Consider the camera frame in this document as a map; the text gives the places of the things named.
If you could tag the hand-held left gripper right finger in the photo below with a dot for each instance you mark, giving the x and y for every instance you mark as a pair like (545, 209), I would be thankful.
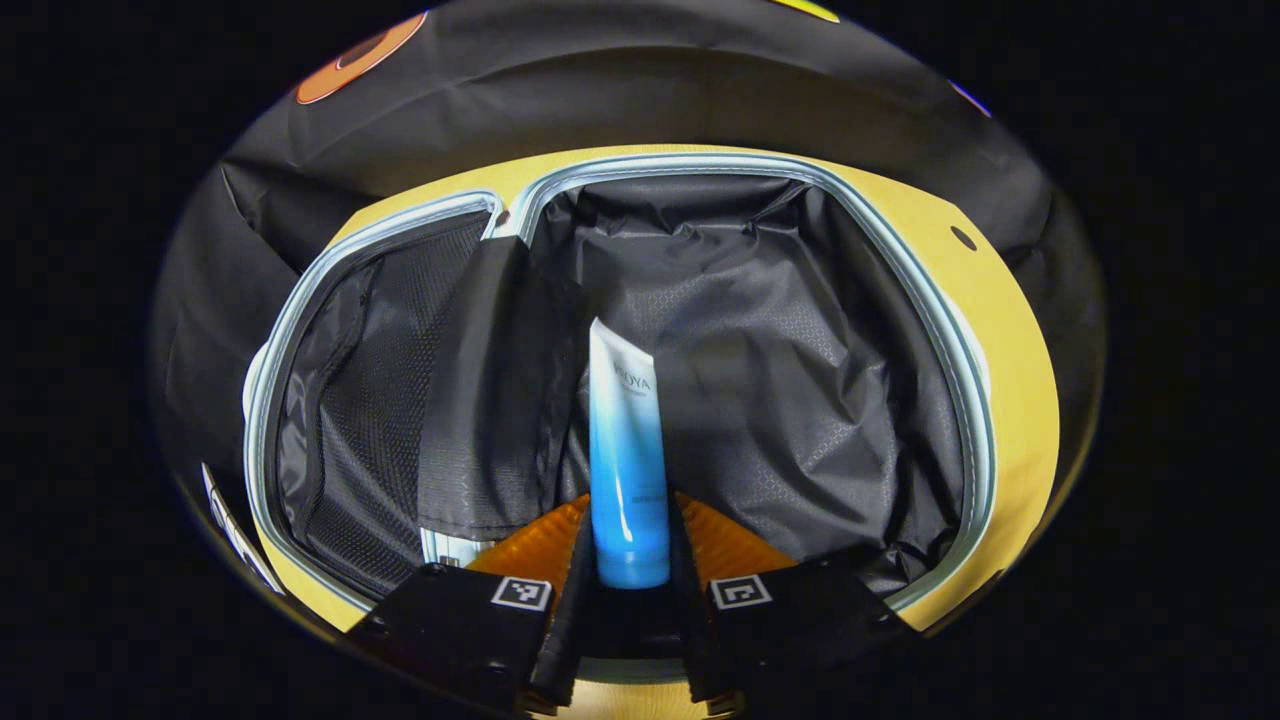
(692, 630)

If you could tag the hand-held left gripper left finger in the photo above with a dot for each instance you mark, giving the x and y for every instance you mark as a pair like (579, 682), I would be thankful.
(570, 620)

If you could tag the blue white skincare tube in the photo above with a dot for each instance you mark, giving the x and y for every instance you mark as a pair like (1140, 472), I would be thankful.
(628, 480)

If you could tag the light blue suitcase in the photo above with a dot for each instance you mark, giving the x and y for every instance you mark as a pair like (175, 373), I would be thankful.
(780, 380)

